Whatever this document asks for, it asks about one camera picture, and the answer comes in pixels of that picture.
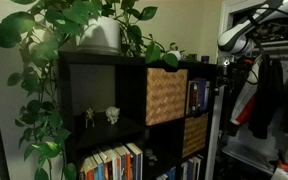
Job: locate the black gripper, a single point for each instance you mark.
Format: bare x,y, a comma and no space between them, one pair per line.
224,78

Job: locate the woven basket drawer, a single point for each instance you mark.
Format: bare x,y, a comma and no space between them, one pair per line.
165,97
194,134

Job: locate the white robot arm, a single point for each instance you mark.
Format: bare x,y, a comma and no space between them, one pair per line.
235,41

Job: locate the black cube shelf unit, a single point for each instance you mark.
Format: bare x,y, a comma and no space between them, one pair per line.
99,81

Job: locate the row of books lower shelf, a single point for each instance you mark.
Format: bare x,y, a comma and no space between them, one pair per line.
116,162

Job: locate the dark books upper cube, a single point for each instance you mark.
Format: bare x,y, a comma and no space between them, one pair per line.
197,97

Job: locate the white red hanging garment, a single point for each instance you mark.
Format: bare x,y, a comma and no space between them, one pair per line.
245,102

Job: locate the hanging black jacket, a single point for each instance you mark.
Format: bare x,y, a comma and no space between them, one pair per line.
269,96

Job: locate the white elephant figurine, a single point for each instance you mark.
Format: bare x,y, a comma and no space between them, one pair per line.
112,114

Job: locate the white plant pot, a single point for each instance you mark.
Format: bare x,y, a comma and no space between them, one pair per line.
101,36

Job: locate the small brass figurine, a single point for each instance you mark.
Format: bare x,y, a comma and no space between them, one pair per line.
89,116

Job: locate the green pothos plant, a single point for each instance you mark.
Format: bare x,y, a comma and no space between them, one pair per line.
40,32

